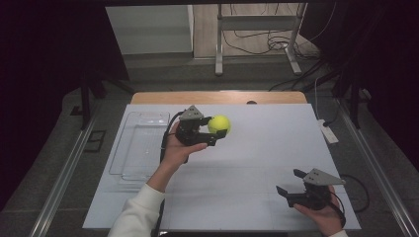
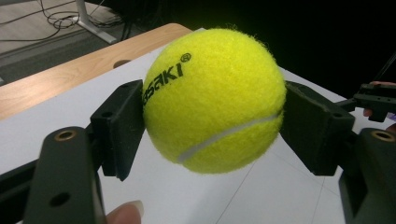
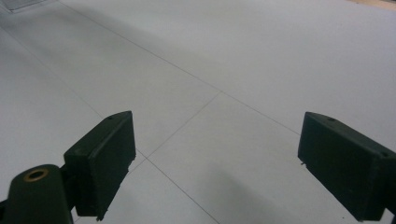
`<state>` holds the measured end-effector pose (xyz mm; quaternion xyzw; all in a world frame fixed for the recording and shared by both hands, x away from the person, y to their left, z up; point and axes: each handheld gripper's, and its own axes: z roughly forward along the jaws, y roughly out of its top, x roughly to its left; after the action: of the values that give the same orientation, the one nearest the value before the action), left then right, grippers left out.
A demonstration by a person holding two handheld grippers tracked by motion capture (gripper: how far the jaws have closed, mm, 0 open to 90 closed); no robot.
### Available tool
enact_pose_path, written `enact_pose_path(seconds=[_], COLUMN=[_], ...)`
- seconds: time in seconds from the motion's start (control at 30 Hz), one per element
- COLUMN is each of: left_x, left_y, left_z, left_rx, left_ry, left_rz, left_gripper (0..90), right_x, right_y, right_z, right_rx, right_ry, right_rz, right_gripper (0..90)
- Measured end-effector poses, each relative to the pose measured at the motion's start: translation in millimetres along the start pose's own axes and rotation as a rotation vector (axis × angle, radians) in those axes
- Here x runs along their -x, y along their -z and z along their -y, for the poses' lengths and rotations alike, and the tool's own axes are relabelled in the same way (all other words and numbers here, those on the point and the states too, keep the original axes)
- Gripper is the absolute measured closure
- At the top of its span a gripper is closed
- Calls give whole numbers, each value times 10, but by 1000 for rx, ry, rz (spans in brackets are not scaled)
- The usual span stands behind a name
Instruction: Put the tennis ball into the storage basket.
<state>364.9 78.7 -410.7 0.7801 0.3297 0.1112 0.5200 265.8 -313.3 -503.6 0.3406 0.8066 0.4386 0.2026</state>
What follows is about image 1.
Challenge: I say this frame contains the tangle of black floor cables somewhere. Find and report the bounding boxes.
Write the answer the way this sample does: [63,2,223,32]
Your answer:
[220,3,337,92]

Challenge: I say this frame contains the white cable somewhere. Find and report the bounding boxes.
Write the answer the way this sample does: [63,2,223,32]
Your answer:
[313,77,322,121]

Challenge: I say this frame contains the white table board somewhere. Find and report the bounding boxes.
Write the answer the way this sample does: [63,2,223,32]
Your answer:
[82,104,362,231]

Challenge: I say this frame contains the yellow tennis ball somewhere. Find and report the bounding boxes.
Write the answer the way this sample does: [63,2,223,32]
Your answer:
[207,114,232,135]

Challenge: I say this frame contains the left hand-held gripper black cable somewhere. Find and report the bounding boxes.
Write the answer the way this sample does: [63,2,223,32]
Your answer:
[153,111,185,237]

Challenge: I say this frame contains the person's left hand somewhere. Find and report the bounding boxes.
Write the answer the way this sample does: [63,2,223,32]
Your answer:
[160,120,209,172]

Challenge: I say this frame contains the black power plug cable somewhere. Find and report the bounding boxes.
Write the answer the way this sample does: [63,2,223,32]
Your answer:
[322,98,342,128]

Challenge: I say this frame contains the white power strip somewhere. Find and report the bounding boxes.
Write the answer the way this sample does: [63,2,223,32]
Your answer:
[317,118,340,145]

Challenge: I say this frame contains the aluminium rail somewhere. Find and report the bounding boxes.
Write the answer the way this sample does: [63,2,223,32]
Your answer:
[337,98,419,237]
[29,119,97,237]

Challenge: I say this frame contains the clear plastic tray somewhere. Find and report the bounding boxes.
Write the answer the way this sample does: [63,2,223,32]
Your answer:
[109,111,173,183]

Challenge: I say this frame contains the hand-held gripper black cable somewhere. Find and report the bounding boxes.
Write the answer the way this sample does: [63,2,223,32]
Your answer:
[153,111,185,237]
[330,173,371,228]

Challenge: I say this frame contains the dark curtain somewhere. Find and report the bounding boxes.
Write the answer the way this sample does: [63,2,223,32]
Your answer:
[305,0,419,162]
[0,0,130,211]

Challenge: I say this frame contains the person's right hand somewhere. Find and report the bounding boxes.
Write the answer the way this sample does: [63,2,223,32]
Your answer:
[293,186,345,236]

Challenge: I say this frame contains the black floor frame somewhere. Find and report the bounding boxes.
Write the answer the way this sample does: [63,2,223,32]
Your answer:
[83,129,107,153]

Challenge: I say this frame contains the white metal desk frame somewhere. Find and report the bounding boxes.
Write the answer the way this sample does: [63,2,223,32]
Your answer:
[214,3,308,77]

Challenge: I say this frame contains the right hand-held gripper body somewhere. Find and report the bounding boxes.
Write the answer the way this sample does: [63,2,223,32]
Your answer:
[286,168,347,211]

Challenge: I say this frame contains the white cabinet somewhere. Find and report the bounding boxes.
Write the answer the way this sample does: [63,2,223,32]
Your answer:
[105,4,195,56]

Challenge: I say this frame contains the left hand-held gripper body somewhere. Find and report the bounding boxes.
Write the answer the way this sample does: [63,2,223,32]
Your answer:
[175,105,217,147]

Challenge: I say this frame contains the black metal stand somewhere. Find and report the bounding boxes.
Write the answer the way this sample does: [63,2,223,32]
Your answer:
[70,70,134,130]
[304,70,374,129]

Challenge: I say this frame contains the right hand-held gripper black cable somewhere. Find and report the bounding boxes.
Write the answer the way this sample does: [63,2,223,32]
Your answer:
[330,173,371,228]

